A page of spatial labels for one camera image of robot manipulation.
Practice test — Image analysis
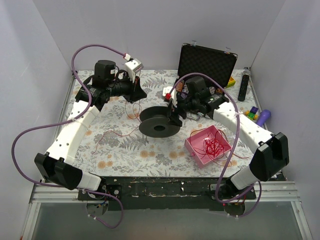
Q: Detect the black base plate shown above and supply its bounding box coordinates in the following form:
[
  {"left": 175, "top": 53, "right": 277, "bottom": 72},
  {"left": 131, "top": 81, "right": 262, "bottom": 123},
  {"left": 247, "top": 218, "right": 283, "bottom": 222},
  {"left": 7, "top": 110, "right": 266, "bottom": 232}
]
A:
[{"left": 77, "top": 176, "right": 257, "bottom": 211}]

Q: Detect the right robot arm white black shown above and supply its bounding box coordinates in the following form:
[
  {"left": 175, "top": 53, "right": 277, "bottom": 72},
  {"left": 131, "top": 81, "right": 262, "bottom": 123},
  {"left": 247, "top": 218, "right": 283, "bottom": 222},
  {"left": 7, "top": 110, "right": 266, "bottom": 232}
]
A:
[{"left": 162, "top": 72, "right": 289, "bottom": 201}]

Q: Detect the black filament spool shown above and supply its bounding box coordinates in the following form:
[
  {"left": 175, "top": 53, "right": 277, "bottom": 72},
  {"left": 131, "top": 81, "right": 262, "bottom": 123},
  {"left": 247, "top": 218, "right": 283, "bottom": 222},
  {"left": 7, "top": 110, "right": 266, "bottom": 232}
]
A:
[{"left": 139, "top": 106, "right": 182, "bottom": 138}]

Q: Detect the floral table mat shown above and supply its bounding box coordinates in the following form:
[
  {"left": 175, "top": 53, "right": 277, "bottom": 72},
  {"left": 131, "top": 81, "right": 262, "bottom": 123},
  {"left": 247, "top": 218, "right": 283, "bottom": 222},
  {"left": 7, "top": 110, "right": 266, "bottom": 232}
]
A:
[{"left": 72, "top": 70, "right": 253, "bottom": 177}]

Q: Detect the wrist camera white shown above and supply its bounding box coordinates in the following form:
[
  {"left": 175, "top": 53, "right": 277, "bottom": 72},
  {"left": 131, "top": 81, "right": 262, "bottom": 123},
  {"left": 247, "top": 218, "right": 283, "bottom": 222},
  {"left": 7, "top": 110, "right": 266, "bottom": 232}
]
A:
[
  {"left": 162, "top": 86, "right": 178, "bottom": 107},
  {"left": 124, "top": 58, "right": 144, "bottom": 82}
]

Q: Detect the pink open box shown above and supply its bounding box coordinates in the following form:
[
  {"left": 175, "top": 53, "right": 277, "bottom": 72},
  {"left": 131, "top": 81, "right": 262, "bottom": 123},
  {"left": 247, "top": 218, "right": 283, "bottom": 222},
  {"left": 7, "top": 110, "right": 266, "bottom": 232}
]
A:
[{"left": 184, "top": 125, "right": 232, "bottom": 169}]

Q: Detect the purple cable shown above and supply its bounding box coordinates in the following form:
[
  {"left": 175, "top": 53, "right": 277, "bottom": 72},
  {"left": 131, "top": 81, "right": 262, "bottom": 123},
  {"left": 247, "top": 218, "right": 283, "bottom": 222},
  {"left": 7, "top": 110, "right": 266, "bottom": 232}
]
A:
[
  {"left": 11, "top": 44, "right": 132, "bottom": 230},
  {"left": 173, "top": 72, "right": 263, "bottom": 218}
]

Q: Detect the yellow green toy block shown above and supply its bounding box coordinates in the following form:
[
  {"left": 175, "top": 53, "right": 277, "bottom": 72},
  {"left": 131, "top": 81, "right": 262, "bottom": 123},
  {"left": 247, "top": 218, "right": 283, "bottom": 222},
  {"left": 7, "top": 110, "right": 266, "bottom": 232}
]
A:
[{"left": 226, "top": 76, "right": 236, "bottom": 88}]

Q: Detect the black poker chip case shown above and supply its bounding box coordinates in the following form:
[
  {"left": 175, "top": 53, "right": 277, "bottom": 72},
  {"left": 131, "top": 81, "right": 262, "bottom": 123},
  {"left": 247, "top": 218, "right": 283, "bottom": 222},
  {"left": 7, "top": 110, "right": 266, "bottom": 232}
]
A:
[{"left": 177, "top": 43, "right": 238, "bottom": 88}]

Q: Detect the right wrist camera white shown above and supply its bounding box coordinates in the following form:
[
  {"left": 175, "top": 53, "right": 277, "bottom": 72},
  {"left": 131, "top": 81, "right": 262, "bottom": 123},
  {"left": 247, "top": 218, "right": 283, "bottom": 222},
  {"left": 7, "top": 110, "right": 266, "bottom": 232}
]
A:
[{"left": 162, "top": 86, "right": 178, "bottom": 107}]

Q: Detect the purple cylindrical toy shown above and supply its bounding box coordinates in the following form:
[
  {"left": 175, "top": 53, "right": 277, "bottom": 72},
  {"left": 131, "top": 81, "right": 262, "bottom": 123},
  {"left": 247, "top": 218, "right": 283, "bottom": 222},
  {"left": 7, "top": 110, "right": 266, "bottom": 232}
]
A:
[{"left": 256, "top": 109, "right": 271, "bottom": 127}]

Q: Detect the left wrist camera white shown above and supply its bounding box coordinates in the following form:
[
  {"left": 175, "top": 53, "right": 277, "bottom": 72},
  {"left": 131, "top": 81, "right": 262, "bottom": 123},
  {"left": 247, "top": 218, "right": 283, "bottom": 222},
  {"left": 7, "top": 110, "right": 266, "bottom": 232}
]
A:
[{"left": 124, "top": 58, "right": 144, "bottom": 82}]

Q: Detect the colourful toy block stack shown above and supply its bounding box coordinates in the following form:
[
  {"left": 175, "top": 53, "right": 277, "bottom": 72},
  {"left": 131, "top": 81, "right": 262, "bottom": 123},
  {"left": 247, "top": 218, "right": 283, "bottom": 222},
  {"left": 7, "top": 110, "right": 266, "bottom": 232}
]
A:
[{"left": 244, "top": 106, "right": 259, "bottom": 122}]

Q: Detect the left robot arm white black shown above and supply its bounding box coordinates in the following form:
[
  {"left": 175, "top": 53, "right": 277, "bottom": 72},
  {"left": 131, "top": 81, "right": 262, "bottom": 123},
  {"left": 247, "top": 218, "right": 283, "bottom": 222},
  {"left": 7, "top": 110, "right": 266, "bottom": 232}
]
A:
[{"left": 34, "top": 59, "right": 147, "bottom": 200}]

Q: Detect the black remote control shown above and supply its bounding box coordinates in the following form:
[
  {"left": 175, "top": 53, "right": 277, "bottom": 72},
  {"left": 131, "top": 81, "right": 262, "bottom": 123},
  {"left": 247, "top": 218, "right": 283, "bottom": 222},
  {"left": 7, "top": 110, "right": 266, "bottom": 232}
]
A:
[{"left": 237, "top": 68, "right": 251, "bottom": 102}]

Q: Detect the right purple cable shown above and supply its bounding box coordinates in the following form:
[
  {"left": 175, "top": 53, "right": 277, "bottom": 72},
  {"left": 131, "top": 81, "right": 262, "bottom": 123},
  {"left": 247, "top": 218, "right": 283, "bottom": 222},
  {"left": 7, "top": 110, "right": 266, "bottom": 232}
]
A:
[{"left": 173, "top": 72, "right": 263, "bottom": 218}]

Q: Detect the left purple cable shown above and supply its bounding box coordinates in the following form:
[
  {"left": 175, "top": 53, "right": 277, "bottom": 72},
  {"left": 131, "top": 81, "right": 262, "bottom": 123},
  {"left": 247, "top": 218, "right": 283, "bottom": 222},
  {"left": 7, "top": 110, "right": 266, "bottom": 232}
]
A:
[{"left": 11, "top": 44, "right": 132, "bottom": 230}]

